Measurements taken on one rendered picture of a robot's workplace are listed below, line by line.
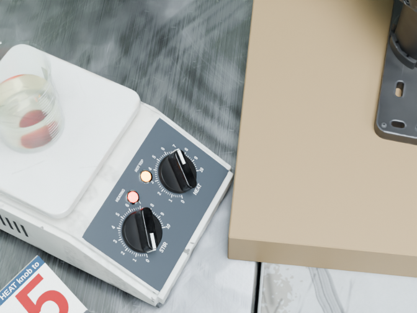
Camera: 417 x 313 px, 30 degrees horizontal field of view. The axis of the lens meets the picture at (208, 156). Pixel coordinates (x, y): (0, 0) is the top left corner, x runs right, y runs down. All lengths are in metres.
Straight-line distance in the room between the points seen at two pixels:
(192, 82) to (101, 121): 0.15
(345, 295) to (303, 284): 0.03
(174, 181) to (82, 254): 0.09
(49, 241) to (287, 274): 0.19
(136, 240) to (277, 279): 0.12
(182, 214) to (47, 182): 0.11
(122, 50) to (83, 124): 0.16
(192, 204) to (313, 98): 0.14
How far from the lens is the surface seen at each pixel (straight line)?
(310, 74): 0.67
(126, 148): 0.60
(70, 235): 0.57
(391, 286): 0.64
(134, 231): 0.58
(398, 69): 0.68
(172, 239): 0.60
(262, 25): 0.70
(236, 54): 0.73
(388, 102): 0.65
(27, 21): 0.78
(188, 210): 0.61
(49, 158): 0.58
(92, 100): 0.60
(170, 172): 0.60
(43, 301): 0.61
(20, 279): 0.60
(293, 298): 0.62
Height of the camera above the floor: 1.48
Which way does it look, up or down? 60 degrees down
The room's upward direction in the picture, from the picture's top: 1 degrees counter-clockwise
